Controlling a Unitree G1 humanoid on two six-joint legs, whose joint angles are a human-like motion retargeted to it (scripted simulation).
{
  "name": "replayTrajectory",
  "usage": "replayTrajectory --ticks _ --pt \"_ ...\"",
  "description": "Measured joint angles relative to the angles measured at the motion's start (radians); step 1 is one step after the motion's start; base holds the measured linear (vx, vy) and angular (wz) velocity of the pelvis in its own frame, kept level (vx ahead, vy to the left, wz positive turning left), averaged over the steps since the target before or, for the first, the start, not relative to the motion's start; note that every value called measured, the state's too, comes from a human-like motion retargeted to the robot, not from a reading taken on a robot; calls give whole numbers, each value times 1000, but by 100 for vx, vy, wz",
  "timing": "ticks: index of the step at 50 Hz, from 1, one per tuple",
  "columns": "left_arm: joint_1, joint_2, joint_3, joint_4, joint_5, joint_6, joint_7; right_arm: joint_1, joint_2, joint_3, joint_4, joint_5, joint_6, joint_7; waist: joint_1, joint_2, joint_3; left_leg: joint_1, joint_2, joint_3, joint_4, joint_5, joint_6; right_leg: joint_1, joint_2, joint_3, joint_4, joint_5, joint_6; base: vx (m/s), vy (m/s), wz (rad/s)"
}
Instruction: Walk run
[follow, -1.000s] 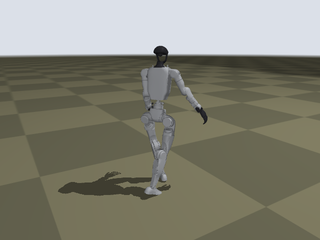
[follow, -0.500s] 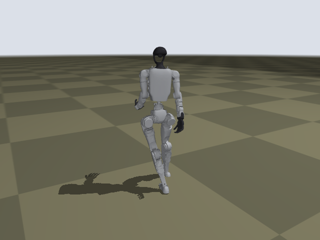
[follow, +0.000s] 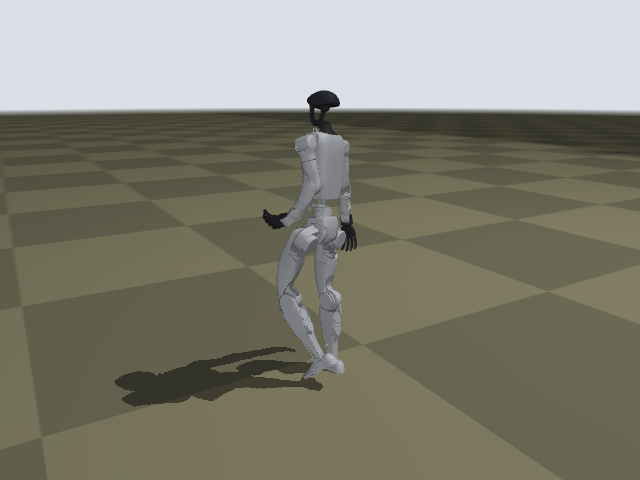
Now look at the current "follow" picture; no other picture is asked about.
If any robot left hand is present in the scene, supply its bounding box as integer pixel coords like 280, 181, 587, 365
262, 209, 288, 229

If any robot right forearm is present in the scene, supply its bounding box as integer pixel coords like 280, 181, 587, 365
338, 182, 351, 223

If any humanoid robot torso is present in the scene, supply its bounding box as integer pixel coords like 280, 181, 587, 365
302, 128, 345, 244

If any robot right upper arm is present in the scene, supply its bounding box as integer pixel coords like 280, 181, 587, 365
341, 140, 350, 191

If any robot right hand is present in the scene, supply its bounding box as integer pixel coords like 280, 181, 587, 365
340, 214, 357, 252

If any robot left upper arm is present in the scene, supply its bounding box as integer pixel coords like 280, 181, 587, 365
295, 135, 321, 195

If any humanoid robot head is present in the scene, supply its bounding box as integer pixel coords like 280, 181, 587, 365
307, 90, 340, 135

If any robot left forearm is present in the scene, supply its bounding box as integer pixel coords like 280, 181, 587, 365
280, 181, 316, 227

